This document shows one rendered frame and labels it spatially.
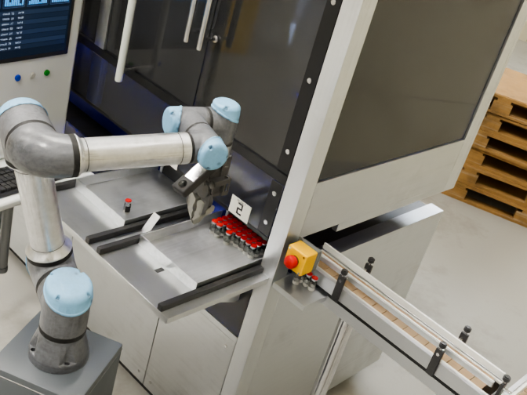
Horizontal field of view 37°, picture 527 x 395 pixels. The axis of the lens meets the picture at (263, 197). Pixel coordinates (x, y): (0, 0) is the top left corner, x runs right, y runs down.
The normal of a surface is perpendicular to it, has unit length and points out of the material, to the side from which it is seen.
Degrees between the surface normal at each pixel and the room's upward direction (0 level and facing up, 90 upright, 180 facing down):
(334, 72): 90
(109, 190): 0
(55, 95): 90
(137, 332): 90
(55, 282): 7
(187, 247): 0
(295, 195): 90
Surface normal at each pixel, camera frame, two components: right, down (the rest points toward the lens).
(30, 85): 0.77, 0.47
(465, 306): 0.25, -0.84
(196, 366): -0.68, 0.20
